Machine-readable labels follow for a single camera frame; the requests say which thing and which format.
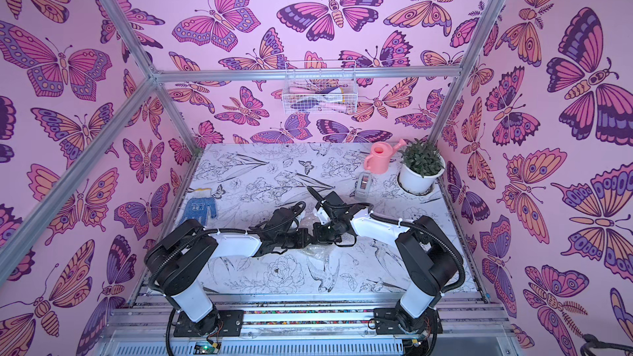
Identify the blue dotted work glove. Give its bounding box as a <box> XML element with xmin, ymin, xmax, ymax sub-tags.
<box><xmin>176</xmin><ymin>190</ymin><xmax>218</xmax><ymax>227</ymax></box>

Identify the white wire wall basket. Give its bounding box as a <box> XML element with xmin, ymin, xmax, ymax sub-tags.
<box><xmin>280</xmin><ymin>57</ymin><xmax>359</xmax><ymax>115</ymax></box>

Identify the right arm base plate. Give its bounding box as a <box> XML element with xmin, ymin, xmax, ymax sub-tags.
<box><xmin>368</xmin><ymin>306</ymin><xmax>443</xmax><ymax>336</ymax></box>

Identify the green circuit board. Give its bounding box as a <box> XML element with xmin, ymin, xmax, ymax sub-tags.
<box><xmin>194</xmin><ymin>341</ymin><xmax>220</xmax><ymax>355</ymax></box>

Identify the potted green plant white pot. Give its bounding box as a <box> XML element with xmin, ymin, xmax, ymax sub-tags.
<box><xmin>398</xmin><ymin>139</ymin><xmax>446</xmax><ymax>196</ymax></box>

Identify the pink watering can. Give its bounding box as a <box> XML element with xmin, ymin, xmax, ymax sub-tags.
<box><xmin>364</xmin><ymin>139</ymin><xmax>407</xmax><ymax>175</ymax></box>

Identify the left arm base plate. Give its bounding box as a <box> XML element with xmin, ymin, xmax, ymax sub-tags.
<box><xmin>174</xmin><ymin>310</ymin><xmax>245</xmax><ymax>338</ymax></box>

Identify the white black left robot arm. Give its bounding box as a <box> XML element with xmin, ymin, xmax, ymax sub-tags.
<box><xmin>143</xmin><ymin>201</ymin><xmax>311</xmax><ymax>328</ymax></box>

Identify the aluminium cage frame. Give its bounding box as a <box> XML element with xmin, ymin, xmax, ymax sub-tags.
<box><xmin>0</xmin><ymin>0</ymin><xmax>525</xmax><ymax>356</ymax></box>

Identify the clear bubble wrap sheet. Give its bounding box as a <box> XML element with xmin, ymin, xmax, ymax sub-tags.
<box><xmin>296</xmin><ymin>218</ymin><xmax>337</xmax><ymax>261</ymax></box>

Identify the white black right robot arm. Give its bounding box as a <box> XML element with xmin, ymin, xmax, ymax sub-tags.
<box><xmin>307</xmin><ymin>186</ymin><xmax>466</xmax><ymax>334</ymax></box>

